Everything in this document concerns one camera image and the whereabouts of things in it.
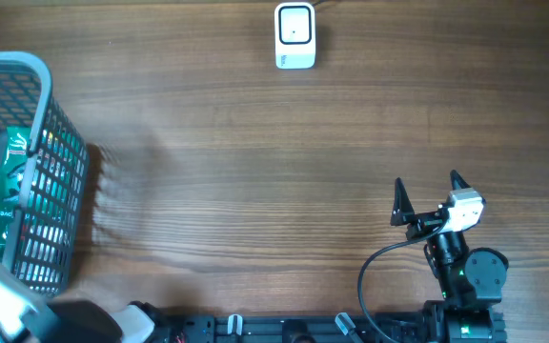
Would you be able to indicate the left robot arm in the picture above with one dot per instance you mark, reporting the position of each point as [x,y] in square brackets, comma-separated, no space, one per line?
[25,314]

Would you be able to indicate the black mounting rail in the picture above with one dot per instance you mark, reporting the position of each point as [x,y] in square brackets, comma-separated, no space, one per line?
[303,328]

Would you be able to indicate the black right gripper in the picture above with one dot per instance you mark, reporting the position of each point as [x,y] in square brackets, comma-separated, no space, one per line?
[403,213]

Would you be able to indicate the white barcode scanner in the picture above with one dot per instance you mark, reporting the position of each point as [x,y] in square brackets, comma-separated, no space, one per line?
[294,35]

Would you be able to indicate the green 3M gloves packet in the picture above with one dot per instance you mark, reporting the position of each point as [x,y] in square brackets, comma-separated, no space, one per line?
[13,159]

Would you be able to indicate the grey plastic mesh basket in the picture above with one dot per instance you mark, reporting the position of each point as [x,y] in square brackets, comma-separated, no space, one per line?
[40,241]

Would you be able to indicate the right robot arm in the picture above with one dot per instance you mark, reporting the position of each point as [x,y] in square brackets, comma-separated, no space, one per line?
[471,281]

